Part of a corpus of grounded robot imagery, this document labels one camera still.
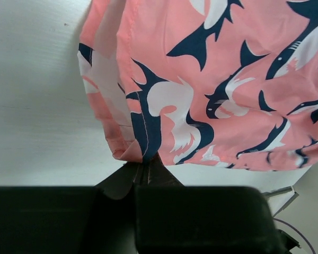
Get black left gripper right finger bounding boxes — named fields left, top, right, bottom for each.
left=134, top=156, right=299, bottom=253

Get aluminium front frame rail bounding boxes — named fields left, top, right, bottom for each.
left=263, top=186, right=299, bottom=216

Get pink shark print shorts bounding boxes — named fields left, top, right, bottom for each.
left=77, top=0, right=318, bottom=171

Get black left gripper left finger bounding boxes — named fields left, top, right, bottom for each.
left=0, top=163, right=138, bottom=253

